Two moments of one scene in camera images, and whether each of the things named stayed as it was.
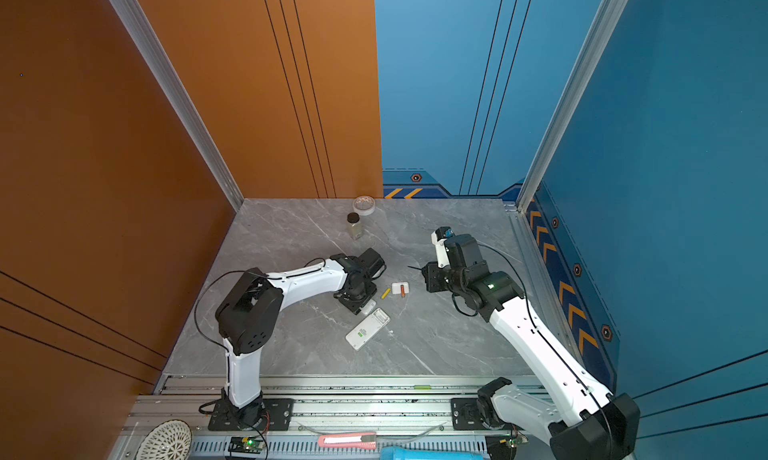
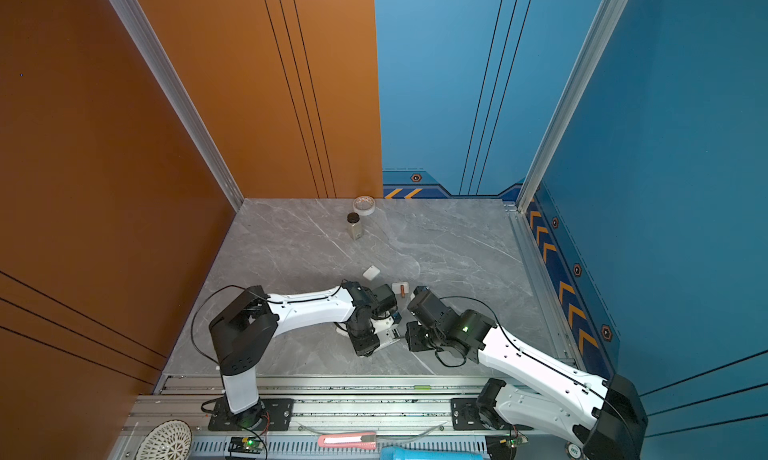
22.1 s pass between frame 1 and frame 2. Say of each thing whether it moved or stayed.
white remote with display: moved
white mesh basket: stayed
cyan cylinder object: stayed
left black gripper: moved
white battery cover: stayed
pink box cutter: stayed
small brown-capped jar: stayed
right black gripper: moved
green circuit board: stayed
